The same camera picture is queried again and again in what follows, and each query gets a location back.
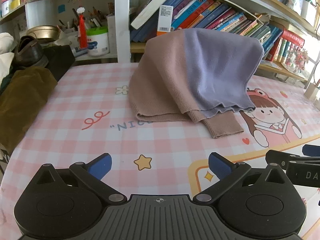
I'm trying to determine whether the black leather shoe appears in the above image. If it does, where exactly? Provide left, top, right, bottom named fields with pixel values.
left=12, top=35, right=49, bottom=68

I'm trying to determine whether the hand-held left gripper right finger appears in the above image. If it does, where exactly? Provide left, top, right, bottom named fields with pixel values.
left=195, top=152, right=288, bottom=204

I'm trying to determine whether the white cloth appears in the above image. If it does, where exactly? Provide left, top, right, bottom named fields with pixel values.
left=0, top=32, right=15, bottom=85

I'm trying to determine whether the thick white-paged book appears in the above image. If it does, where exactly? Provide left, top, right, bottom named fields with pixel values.
left=130, top=0, right=175, bottom=30

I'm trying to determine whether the pink checked cartoon tablecloth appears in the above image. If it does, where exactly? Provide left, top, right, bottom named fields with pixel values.
left=0, top=61, right=320, bottom=240

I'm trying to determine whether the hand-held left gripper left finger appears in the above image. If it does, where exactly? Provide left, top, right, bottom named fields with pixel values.
left=32, top=153, right=127, bottom=204

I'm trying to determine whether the red tassel ornament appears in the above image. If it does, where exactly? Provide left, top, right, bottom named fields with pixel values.
left=76, top=7, right=88, bottom=49

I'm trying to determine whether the white pen holder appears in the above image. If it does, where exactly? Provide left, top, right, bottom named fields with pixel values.
left=304, top=79, right=320, bottom=101

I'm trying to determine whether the white cylinder container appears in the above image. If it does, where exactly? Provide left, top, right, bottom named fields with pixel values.
left=25, top=0, right=58, bottom=29

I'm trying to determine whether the colourful bead ornament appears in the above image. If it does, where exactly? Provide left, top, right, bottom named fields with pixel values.
left=287, top=47, right=309, bottom=77

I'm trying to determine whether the black bag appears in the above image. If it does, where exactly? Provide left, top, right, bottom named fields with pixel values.
left=42, top=44, right=76, bottom=82

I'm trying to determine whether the row of colourful books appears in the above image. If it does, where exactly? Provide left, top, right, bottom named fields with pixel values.
left=130, top=0, right=284, bottom=60

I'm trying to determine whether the bunch of pens and pencils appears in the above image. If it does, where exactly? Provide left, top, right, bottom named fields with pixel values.
left=59, top=6, right=108, bottom=33

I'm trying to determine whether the orange and white carton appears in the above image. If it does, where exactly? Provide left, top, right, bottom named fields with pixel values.
left=157, top=5, right=173, bottom=37

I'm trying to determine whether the white and wood bookshelf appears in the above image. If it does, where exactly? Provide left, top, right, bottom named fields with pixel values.
left=0, top=0, right=320, bottom=90

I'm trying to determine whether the brown corduroy cloth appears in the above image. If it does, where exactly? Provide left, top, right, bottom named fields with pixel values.
left=0, top=67, right=58, bottom=153

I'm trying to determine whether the red thick book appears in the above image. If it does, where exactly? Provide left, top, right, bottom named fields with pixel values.
left=282, top=29, right=305, bottom=48

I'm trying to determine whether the white tub with green lid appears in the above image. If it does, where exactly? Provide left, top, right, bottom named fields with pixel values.
left=86, top=26, right=110, bottom=57

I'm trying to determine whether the gold metal bowl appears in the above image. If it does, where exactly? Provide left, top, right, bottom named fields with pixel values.
left=26, top=25, right=60, bottom=40

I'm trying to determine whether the purple and brown knit sweater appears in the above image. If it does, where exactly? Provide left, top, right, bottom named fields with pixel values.
left=128, top=28, right=265, bottom=139

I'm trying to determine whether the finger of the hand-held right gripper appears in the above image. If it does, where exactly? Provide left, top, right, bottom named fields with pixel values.
left=302, top=144, right=320, bottom=157
left=265, top=149, right=320, bottom=188

